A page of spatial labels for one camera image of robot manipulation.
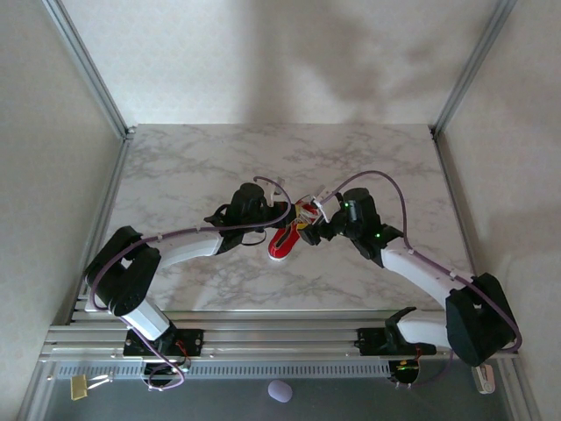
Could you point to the white pink clip device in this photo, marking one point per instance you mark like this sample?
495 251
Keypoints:
484 381

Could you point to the aluminium table side rail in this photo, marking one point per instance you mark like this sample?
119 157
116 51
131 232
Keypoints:
452 193
111 193

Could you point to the white shoelace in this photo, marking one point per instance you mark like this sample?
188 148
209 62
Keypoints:
302 214

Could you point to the red canvas sneaker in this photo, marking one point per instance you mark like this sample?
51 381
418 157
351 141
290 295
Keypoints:
282 247

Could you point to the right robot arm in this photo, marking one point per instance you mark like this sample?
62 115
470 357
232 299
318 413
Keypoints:
416 267

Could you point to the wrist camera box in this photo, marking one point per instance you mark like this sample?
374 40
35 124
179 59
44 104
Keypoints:
322 208
276 197

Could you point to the aluminium frame post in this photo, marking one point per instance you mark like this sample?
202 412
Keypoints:
88 66
473 66

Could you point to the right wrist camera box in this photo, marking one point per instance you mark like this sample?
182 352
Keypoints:
322 208

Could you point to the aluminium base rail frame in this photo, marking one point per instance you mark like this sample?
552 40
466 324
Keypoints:
280 337

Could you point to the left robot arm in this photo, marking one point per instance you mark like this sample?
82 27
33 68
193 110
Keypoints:
188 250

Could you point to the lavender oval object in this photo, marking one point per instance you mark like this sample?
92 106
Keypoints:
279 391

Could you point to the brass binder clip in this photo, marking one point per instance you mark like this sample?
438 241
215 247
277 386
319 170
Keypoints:
79 388

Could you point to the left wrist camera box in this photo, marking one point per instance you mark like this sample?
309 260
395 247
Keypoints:
276 197

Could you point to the black controller board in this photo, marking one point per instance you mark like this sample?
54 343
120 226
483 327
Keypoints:
164 373
405 373

